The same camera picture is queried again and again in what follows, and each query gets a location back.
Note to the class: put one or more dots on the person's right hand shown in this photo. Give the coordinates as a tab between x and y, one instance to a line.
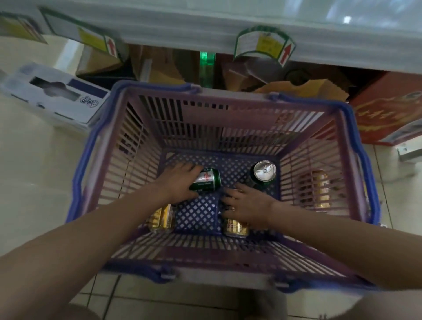
254	211

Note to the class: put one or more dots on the person's left hand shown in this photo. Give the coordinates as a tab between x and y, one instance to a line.
176	183

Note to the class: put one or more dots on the person's left thumb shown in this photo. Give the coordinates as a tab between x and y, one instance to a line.
193	194

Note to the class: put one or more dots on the person's right fingers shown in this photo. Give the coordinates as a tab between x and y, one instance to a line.
230	201

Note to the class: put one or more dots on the green drink can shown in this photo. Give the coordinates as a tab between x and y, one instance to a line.
207	179
263	173

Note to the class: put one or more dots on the gold drink can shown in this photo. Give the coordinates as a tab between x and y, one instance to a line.
236	230
161	219
315	189

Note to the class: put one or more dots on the person's left forearm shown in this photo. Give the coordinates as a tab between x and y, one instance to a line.
92	244

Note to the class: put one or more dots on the person's right forearm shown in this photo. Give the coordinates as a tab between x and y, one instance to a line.
343	244

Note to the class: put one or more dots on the purple plastic shopping basket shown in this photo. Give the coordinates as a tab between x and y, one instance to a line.
204	115

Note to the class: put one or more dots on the green lit indicator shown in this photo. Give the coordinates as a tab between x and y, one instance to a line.
207	66

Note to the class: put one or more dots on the folded brown cardboard sheet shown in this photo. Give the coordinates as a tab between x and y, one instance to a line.
158	66

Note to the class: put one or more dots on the person's right leg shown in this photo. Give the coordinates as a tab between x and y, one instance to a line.
313	308

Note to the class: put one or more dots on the person's leg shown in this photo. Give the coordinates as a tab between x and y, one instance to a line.
82	312
313	308

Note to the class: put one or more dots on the torn brown cardboard pieces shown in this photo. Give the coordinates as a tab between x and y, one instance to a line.
306	86

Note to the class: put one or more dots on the curled label with red arrow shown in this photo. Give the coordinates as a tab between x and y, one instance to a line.
260	44

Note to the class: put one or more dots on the brown cardboard box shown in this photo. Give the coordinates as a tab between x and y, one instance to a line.
97	64

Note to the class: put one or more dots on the person's left leg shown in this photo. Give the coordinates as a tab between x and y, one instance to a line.
82	312

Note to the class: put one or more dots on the white chest freezer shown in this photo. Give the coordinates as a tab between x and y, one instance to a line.
171	26

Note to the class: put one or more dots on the white and blue carton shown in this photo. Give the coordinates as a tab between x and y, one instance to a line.
49	95

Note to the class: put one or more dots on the red printed carton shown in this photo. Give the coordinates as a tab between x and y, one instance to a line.
385	108

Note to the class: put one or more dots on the flat label with red arrow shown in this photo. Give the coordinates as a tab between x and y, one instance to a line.
90	38

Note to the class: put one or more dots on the yellow and white label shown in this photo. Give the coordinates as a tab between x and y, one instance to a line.
18	28

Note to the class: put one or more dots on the white plastic bracket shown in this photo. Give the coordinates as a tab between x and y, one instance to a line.
409	151

